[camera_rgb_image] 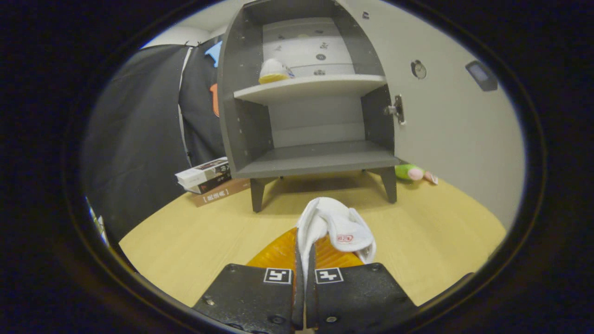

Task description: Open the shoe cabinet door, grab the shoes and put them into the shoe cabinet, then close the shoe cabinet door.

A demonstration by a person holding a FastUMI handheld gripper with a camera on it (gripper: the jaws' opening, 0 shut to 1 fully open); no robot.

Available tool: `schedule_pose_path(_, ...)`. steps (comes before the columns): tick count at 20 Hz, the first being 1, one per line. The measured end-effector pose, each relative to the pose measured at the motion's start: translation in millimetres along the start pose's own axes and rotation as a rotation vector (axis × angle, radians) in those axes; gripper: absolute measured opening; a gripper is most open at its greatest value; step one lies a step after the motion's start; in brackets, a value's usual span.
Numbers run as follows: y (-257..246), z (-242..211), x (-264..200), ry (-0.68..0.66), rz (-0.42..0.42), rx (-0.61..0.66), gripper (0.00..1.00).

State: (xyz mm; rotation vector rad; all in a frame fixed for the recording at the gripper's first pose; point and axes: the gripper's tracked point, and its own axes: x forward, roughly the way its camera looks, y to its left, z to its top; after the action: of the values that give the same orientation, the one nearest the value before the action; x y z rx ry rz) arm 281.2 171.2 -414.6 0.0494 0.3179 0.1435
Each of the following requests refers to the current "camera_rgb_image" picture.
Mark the grey shoe cabinet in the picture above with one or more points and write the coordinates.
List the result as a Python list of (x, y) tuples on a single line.
[(241, 116)]

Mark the white baby shoes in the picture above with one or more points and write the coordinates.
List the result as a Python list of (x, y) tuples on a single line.
[(343, 227)]

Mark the brown book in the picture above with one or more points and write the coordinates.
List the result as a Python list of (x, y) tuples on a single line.
[(222, 194)]

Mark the black backdrop cloth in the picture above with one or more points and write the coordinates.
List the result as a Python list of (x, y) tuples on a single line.
[(139, 139)]

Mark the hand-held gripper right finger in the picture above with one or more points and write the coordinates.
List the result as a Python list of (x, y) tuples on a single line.
[(357, 297)]

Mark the green and pink plush toy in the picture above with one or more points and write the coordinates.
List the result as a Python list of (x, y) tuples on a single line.
[(406, 171)]

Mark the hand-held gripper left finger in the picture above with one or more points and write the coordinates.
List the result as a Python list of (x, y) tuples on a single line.
[(250, 297)]

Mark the small white and yellow shoe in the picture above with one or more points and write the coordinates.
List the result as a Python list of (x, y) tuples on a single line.
[(274, 69)]

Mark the grey shoe cabinet door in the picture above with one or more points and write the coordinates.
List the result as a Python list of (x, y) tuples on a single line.
[(455, 139)]

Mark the black book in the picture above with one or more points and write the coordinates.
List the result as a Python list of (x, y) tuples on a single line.
[(213, 184)]

